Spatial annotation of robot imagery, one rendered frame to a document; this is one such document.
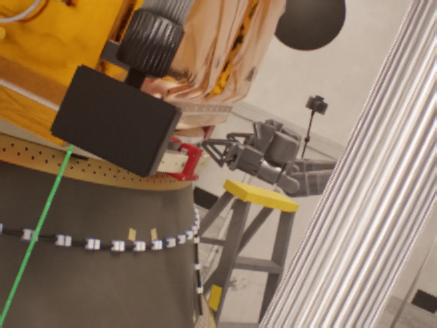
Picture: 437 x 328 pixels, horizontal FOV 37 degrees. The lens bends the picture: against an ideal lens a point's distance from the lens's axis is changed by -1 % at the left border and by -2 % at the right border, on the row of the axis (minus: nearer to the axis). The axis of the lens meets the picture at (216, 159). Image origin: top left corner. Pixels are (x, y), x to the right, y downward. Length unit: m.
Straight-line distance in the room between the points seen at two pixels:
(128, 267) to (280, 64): 7.70
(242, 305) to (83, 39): 4.55
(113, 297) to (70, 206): 0.24
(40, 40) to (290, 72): 8.23
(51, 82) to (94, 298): 0.66
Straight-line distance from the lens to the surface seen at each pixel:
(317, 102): 5.03
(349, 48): 9.19
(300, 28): 9.19
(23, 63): 1.00
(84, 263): 1.48
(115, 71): 1.00
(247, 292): 5.36
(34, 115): 0.99
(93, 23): 0.97
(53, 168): 1.44
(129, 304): 1.60
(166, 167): 1.63
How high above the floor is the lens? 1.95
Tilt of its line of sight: 7 degrees down
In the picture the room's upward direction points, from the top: 24 degrees clockwise
